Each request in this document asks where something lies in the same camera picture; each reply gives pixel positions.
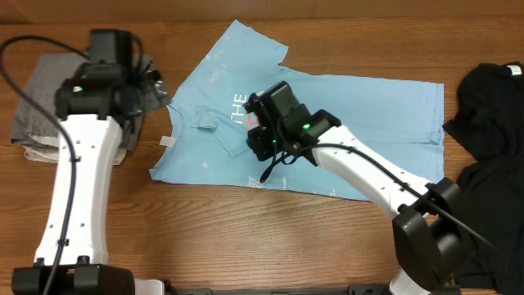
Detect light blue printed t-shirt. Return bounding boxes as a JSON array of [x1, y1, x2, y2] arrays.
[[150, 21, 445, 200]]

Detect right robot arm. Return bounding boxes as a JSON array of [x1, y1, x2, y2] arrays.
[[243, 81, 477, 294]]

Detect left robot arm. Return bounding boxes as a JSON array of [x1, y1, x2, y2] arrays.
[[11, 29, 173, 295]]

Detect folded grey trousers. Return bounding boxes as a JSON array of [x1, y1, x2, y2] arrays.
[[11, 52, 155, 152]]

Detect folded beige garment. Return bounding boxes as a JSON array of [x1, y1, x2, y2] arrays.
[[24, 145, 127, 166]]

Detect black garment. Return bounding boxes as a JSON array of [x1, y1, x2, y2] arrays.
[[443, 61, 523, 294]]

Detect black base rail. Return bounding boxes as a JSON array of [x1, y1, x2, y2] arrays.
[[163, 283, 462, 295]]

